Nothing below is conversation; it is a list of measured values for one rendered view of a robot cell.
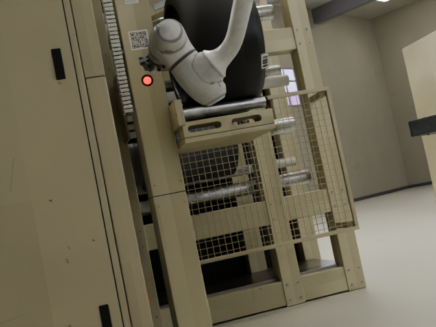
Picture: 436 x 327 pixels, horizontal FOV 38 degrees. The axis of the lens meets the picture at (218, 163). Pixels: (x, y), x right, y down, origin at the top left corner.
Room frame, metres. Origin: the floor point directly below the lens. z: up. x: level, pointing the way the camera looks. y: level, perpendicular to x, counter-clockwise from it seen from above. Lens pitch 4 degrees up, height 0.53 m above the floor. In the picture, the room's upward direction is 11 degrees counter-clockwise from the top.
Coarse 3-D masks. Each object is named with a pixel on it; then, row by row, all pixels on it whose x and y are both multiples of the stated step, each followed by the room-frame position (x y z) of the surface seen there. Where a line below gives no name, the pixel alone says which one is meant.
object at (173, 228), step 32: (128, 64) 2.33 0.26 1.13; (160, 96) 2.36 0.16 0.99; (160, 128) 2.35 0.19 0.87; (160, 160) 2.35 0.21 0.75; (160, 192) 2.34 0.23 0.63; (160, 224) 2.33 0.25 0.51; (192, 224) 2.37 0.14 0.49; (160, 256) 2.42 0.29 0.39; (192, 256) 2.36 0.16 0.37; (192, 288) 2.35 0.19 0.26; (192, 320) 2.35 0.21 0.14
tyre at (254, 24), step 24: (168, 0) 2.44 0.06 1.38; (192, 0) 2.25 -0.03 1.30; (216, 0) 2.26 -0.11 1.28; (192, 24) 2.23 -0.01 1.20; (216, 24) 2.23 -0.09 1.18; (240, 48) 2.26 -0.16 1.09; (264, 48) 2.32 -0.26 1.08; (240, 72) 2.29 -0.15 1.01; (264, 72) 2.36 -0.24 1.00; (240, 96) 2.37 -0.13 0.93
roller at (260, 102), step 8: (264, 96) 2.40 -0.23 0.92; (216, 104) 2.34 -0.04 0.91; (224, 104) 2.34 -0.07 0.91; (232, 104) 2.35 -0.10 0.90; (240, 104) 2.36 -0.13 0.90; (248, 104) 2.37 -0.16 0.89; (256, 104) 2.38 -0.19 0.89; (264, 104) 2.39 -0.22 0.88; (184, 112) 2.30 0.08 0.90; (192, 112) 2.31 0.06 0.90; (200, 112) 2.32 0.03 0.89; (208, 112) 2.33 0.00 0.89; (216, 112) 2.34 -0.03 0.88; (224, 112) 2.35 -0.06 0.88; (232, 112) 2.37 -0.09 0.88
